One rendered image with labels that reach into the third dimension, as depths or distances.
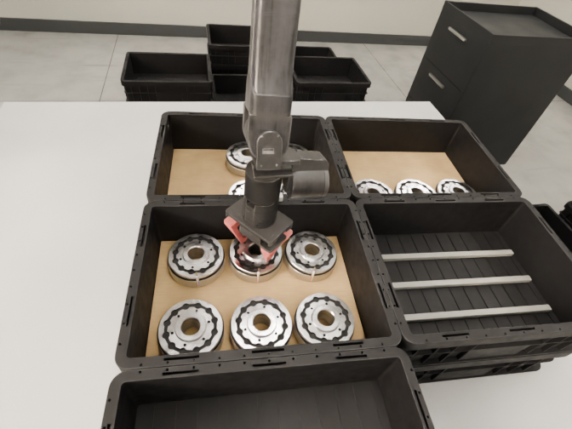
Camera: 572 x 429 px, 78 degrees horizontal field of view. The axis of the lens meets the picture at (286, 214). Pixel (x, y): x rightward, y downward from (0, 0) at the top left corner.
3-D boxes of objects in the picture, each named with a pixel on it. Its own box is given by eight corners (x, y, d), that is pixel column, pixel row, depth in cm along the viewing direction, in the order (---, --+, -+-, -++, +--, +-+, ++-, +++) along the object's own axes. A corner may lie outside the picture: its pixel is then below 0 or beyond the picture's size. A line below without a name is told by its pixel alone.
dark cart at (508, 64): (414, 181, 224) (489, 34, 158) (386, 139, 253) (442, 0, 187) (495, 177, 237) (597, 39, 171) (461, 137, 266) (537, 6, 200)
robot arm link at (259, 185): (243, 152, 53) (248, 178, 49) (288, 151, 54) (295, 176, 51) (242, 185, 58) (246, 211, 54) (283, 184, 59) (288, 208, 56)
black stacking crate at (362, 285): (132, 397, 53) (114, 371, 45) (156, 241, 73) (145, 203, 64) (379, 372, 60) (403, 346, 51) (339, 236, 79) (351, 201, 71)
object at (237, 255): (230, 276, 64) (230, 274, 63) (229, 233, 70) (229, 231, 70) (284, 273, 66) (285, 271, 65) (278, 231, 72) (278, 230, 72)
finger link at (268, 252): (260, 235, 70) (264, 203, 63) (288, 255, 67) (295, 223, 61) (237, 255, 66) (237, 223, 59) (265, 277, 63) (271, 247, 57)
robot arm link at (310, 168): (248, 112, 53) (257, 131, 46) (321, 113, 55) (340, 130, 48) (248, 184, 59) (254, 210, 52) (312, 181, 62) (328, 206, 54)
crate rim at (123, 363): (116, 377, 46) (111, 370, 44) (146, 209, 66) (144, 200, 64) (399, 351, 53) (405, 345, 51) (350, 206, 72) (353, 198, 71)
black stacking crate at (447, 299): (380, 372, 60) (404, 346, 51) (340, 236, 79) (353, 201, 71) (577, 352, 67) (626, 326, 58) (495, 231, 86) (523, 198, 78)
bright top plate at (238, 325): (233, 359, 54) (233, 357, 54) (228, 300, 61) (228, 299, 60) (296, 351, 56) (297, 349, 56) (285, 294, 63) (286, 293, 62)
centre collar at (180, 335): (173, 344, 54) (173, 342, 54) (175, 314, 57) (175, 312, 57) (206, 341, 55) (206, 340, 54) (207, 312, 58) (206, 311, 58)
